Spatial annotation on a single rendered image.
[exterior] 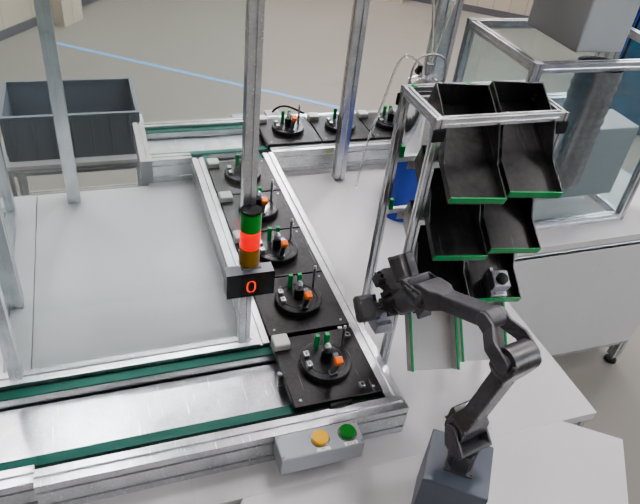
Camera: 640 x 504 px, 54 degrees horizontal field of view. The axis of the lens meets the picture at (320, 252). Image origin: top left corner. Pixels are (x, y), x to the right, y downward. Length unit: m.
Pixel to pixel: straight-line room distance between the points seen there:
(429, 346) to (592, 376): 1.80
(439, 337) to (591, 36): 1.19
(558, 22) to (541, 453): 1.45
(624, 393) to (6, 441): 2.71
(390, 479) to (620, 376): 2.05
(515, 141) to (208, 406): 1.01
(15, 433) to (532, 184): 1.35
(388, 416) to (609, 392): 1.89
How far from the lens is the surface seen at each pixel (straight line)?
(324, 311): 1.85
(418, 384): 1.86
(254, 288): 1.57
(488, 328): 1.19
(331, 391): 1.65
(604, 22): 2.40
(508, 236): 1.61
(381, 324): 1.53
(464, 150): 1.50
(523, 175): 1.53
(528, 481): 1.77
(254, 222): 1.44
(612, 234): 2.81
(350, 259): 2.24
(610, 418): 3.28
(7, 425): 1.72
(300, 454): 1.54
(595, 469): 1.87
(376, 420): 1.66
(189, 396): 1.69
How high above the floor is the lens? 2.22
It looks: 37 degrees down
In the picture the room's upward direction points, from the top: 7 degrees clockwise
